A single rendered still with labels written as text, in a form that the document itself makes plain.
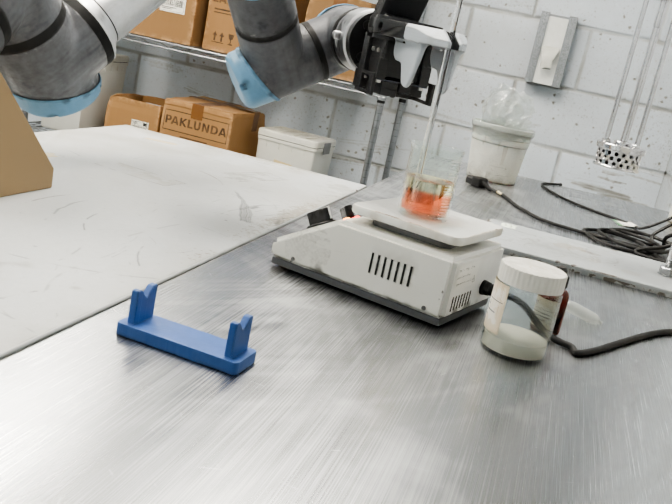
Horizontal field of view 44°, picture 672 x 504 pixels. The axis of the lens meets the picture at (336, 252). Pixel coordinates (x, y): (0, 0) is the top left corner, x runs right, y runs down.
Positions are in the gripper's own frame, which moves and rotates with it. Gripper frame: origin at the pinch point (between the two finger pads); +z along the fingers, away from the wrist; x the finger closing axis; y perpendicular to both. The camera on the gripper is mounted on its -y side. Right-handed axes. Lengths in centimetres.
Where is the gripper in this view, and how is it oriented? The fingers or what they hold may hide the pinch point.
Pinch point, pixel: (451, 37)
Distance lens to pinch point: 79.1
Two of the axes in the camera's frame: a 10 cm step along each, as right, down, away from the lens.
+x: -9.4, -1.1, -3.3
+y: -2.0, 9.4, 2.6
